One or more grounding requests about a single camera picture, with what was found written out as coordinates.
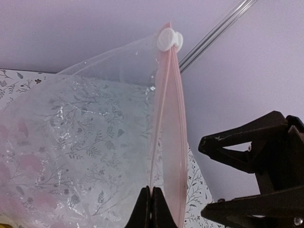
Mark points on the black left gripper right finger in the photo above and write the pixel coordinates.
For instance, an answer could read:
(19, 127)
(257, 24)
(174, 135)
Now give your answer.
(160, 214)

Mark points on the clear pink zip top bag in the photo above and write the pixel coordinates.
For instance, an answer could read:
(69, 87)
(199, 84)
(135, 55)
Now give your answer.
(77, 148)

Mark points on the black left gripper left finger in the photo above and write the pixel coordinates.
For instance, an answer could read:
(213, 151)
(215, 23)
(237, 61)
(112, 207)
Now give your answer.
(140, 216)

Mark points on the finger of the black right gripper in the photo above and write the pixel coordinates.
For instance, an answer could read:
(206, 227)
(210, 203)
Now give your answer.
(270, 147)
(280, 209)

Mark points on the floral white table mat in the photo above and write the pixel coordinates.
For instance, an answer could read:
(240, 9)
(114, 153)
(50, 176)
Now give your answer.
(14, 83)

